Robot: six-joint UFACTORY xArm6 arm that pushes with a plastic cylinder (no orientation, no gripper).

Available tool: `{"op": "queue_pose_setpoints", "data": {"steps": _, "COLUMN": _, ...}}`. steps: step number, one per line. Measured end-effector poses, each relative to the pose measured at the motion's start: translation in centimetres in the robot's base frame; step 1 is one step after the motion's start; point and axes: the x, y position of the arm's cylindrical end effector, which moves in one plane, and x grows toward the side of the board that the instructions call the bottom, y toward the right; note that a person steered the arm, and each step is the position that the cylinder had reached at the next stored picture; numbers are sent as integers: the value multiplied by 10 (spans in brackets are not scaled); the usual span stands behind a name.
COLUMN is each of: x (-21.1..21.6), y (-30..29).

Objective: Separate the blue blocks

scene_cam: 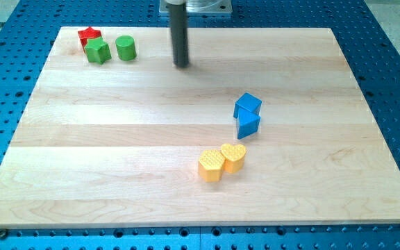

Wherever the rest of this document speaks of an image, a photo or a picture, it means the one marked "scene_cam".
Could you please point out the silver metal mount plate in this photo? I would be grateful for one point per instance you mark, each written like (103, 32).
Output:
(200, 7)

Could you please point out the yellow heart block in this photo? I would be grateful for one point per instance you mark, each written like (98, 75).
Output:
(234, 157)

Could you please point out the blue cube block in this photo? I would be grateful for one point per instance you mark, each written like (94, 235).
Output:
(248, 102)

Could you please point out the green star block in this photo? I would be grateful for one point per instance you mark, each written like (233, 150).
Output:
(97, 50)

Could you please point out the green cylinder block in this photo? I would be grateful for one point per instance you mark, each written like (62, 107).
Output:
(125, 45)

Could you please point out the blue triangle block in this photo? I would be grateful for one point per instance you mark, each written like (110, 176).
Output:
(248, 123)

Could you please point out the wooden board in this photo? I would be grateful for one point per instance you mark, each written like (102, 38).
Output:
(118, 144)

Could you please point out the red star block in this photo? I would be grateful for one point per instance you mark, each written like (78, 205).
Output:
(88, 33)

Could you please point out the yellow hexagon block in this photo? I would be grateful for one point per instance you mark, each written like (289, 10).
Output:
(210, 165)

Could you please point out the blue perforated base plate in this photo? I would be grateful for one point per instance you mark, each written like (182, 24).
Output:
(27, 33)

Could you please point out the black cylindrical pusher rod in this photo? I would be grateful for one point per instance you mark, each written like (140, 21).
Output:
(179, 31)

